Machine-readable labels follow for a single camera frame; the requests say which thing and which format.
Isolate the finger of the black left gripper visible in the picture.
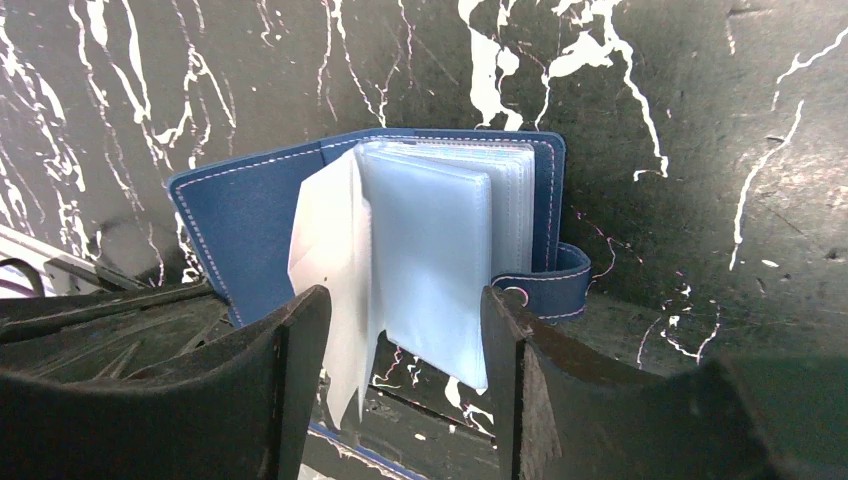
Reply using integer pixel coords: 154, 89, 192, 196
1, 258, 232, 381

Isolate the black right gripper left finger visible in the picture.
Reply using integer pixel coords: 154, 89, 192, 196
1, 286, 331, 479

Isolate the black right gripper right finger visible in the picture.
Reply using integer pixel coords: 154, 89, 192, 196
480, 287, 847, 479

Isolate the blue card holder wallet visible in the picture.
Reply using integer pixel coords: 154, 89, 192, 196
167, 128, 591, 426

